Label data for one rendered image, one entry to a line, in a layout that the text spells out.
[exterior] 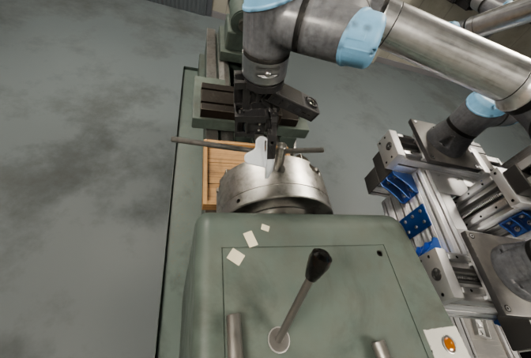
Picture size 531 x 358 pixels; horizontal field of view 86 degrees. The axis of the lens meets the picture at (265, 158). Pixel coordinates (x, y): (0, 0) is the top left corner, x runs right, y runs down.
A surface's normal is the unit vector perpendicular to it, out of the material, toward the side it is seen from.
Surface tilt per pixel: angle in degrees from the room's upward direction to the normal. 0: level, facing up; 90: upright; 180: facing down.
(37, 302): 0
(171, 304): 0
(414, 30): 65
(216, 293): 0
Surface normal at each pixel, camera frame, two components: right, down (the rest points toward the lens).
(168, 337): 0.25, -0.63
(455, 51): -0.18, 0.33
